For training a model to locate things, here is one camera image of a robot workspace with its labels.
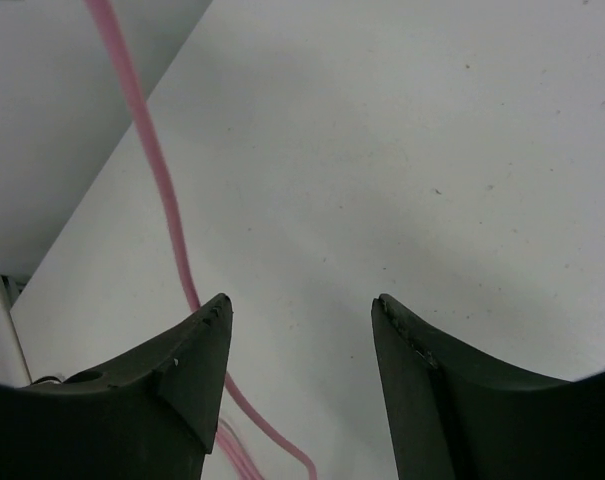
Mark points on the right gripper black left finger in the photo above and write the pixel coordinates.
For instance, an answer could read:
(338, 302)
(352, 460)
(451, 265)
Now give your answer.
(149, 413)

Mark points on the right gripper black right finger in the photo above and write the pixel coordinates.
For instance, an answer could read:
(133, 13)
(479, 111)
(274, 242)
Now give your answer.
(455, 412)

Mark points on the pink wired headphones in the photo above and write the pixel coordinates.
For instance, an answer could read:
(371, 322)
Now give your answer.
(109, 28)

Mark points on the aluminium table frame rail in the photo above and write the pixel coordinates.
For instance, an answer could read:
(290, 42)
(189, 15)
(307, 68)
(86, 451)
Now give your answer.
(14, 370)

